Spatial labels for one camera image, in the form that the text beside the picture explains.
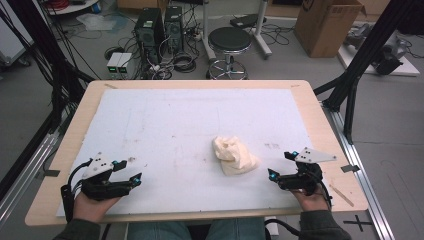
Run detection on white power supply unit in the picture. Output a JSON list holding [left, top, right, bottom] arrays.
[[106, 52, 124, 80], [116, 53, 134, 80]]

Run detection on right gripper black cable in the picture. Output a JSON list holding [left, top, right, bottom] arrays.
[[264, 176, 334, 240]]

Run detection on person's left hand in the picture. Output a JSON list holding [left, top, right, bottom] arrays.
[[72, 191, 121, 224]]

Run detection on cream cloth with bear print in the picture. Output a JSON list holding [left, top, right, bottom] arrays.
[[212, 135, 261, 177]]

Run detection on aluminium rail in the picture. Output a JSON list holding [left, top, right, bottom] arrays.
[[0, 132, 62, 222], [320, 101, 397, 240]]

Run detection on black round stool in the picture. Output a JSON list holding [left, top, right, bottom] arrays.
[[206, 26, 254, 81]]

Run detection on tangle of floor cables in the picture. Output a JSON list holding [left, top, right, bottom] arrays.
[[138, 29, 201, 81]]

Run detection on white table mat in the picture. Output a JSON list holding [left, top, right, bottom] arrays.
[[55, 87, 315, 218]]

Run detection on person's blue jeans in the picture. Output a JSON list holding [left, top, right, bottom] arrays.
[[127, 218, 267, 240]]

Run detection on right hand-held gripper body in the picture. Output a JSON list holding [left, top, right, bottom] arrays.
[[277, 147, 337, 196]]

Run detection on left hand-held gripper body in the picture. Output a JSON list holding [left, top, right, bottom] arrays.
[[80, 152, 133, 202]]

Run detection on person's right hand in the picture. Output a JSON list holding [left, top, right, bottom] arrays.
[[290, 186, 331, 213]]

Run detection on thin wooden stick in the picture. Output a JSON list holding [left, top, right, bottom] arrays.
[[328, 183, 355, 208]]

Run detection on white board with machine parts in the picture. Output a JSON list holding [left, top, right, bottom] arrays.
[[337, 22, 422, 78]]

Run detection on brown cardboard box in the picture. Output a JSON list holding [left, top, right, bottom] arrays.
[[293, 0, 368, 59]]

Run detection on clear plastic sheet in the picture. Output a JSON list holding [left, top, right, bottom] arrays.
[[75, 12, 118, 33]]

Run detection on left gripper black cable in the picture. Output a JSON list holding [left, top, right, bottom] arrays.
[[60, 158, 94, 223]]

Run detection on black metal frame stand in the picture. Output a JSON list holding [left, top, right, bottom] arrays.
[[0, 0, 96, 134], [313, 0, 419, 145]]

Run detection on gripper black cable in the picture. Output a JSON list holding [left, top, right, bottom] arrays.
[[60, 158, 94, 223], [264, 176, 334, 240]]

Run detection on slim black computer tower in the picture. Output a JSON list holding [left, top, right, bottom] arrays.
[[163, 5, 185, 55]]

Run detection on large black computer tower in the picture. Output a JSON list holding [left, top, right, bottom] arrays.
[[133, 7, 165, 65]]

